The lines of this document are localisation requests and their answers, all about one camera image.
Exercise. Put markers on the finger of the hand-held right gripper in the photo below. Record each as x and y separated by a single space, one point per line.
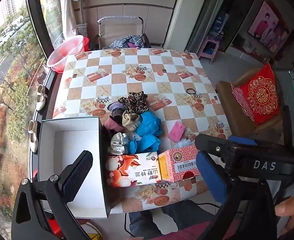
242 140
212 143

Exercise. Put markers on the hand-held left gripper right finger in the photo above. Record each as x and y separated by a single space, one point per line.
210 177

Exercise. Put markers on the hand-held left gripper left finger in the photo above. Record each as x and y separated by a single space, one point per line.
78 173

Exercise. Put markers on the light blue fluffy scrunchie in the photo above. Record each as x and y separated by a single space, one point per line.
184 142

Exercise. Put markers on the white cardboard box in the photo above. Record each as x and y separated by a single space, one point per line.
71 140

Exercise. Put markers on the pink sponge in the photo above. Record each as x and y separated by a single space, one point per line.
176 131

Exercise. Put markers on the blue cloth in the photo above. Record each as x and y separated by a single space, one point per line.
145 143
149 123

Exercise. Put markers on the purple knitted scrunchie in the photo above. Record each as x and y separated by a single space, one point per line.
115 108

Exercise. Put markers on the leopard print scrunchie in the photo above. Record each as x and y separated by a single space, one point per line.
134 101

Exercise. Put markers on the brown armchair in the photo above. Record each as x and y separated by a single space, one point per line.
237 120

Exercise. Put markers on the pink patterned carton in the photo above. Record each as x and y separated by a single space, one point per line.
180 162

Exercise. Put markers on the red checkered cloth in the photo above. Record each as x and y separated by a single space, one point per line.
242 102

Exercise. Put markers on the red embroidered cushion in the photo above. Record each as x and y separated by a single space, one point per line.
260 95

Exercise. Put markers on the silver polka dot scrunchie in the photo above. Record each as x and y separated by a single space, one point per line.
119 143

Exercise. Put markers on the orange floral tissue pack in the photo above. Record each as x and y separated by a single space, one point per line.
132 170

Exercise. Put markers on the beige shoe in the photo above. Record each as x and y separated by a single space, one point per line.
33 136
40 97

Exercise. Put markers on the red plastic stool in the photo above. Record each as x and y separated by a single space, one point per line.
55 228

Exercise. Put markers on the yellow plastic bag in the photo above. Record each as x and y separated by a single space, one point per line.
95 235

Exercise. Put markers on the person's blue jeans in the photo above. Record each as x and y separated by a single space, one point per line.
147 220

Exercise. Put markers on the checkered tablecloth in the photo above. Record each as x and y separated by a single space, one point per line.
116 87

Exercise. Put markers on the pink plastic stool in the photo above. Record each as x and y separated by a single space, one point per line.
208 48

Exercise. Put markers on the blue bag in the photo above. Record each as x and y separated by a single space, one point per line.
219 23

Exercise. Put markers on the pink plastic basin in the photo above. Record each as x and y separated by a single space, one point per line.
64 53

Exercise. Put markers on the red plastic basin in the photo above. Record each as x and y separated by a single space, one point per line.
86 43

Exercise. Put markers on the plaid clothing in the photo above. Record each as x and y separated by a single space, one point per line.
128 42

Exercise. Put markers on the folding chair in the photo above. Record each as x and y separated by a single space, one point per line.
119 28

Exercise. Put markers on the beige cabinet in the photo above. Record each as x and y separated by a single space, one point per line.
127 7

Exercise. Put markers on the white curtain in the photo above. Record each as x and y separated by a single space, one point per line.
68 7

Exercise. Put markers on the wall poster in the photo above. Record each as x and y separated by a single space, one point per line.
267 27

